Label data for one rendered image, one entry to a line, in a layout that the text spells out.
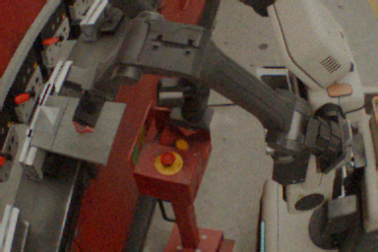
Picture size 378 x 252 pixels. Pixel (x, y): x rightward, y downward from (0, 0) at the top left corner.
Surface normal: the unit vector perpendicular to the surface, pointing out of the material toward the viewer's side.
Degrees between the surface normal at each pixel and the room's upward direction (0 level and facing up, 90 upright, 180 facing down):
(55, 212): 0
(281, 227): 0
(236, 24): 0
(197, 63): 71
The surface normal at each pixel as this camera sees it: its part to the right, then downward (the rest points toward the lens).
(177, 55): -0.22, -0.20
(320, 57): 0.02, 0.80
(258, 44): -0.09, -0.60
